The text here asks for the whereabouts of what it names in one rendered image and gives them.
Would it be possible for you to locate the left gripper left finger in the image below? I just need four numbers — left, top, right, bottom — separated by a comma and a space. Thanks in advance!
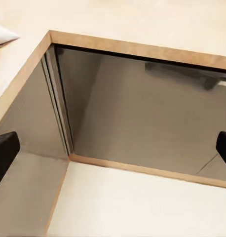
0, 131, 20, 182

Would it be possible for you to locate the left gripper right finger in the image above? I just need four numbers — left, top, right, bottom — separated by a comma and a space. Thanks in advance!
216, 131, 226, 163

